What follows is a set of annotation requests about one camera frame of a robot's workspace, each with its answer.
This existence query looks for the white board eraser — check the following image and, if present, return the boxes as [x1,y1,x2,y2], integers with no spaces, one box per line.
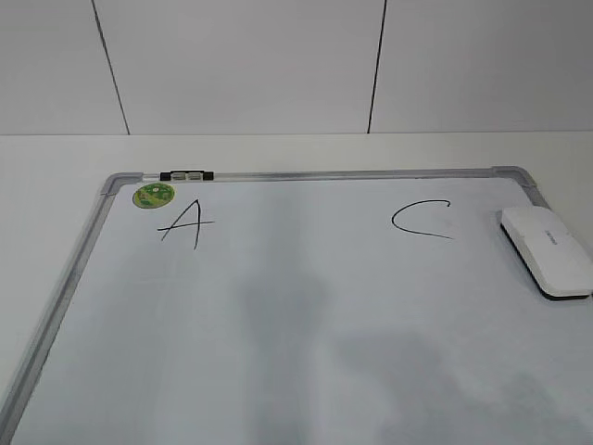
[500,206,592,300]

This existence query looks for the black and grey board clip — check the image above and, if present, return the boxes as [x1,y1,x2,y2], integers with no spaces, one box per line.
[159,170,214,182]

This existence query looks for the round green magnet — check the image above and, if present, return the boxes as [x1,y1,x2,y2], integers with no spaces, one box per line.
[132,183,175,210]

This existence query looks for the white board with grey frame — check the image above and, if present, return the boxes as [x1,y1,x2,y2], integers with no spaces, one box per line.
[1,167,592,444]

